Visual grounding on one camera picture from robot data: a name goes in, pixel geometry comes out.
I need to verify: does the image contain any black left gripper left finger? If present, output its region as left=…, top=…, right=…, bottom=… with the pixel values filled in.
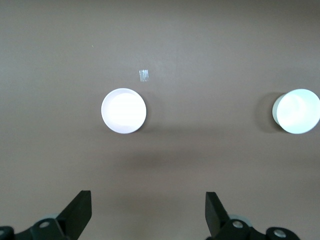
left=0, top=190, right=92, bottom=240

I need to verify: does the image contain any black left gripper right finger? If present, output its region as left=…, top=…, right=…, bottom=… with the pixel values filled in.
left=205, top=191, right=300, bottom=240

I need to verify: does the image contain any pink bowl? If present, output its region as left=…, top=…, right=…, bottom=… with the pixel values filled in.
left=100, top=87, right=147, bottom=135

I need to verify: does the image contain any white bowl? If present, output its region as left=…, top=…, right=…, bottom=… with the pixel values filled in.
left=271, top=88, right=320, bottom=135

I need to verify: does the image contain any clear tape piece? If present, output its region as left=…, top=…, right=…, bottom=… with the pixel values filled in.
left=138, top=69, right=150, bottom=83

